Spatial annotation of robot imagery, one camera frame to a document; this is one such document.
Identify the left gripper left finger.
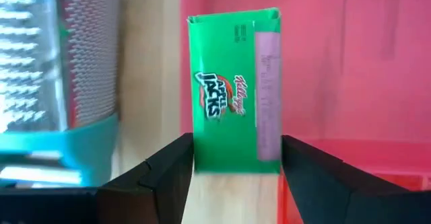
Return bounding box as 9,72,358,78
97,132,195,224

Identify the green Apple Jacks box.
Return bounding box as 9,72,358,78
187,7,283,175

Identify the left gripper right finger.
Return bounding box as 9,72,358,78
281,135,431,224

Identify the pink translucent plastic bin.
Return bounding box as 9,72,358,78
179,0,431,184

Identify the teal metal box grater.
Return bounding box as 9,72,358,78
0,0,122,188

